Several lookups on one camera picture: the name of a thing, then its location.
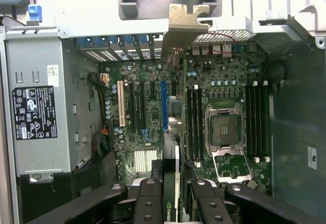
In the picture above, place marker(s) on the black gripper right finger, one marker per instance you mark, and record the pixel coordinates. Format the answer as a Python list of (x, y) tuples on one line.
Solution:
[(208, 203)]

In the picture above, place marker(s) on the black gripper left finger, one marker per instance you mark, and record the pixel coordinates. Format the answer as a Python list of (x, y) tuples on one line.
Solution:
[(149, 201)]

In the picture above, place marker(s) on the silver chipset heatsink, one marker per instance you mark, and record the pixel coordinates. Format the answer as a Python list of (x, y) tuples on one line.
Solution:
[(145, 161)]

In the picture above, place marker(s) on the open metal socket cover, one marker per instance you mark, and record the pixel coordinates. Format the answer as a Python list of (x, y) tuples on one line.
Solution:
[(231, 168)]

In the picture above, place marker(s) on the metal CPU socket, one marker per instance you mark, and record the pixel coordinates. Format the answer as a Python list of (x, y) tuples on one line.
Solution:
[(225, 129)]

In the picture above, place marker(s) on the black RAM slot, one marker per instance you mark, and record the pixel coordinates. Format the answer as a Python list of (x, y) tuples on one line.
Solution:
[(259, 122), (248, 122), (195, 122), (264, 122), (254, 122), (189, 122), (201, 122)]

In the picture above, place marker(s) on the black expansion slot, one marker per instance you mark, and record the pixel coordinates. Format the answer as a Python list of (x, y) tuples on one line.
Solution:
[(131, 107), (143, 107)]

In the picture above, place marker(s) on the blue expansion slot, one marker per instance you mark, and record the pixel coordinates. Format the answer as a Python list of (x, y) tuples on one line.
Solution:
[(164, 107)]

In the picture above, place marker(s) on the white expansion slot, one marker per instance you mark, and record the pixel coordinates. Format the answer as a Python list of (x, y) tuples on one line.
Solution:
[(121, 104)]

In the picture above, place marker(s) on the open grey PC case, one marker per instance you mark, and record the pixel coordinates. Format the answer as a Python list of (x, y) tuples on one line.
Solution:
[(293, 119)]

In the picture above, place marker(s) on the green motherboard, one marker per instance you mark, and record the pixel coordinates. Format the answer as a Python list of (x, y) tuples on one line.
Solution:
[(224, 68)]

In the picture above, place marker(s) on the grey power supply unit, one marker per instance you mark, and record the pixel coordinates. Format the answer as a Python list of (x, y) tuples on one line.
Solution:
[(35, 68)]

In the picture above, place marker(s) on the grey plastic parts rack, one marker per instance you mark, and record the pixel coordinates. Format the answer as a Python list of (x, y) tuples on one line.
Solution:
[(158, 2)]

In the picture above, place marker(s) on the blue case latch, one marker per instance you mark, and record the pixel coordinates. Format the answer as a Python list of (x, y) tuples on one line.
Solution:
[(34, 12)]

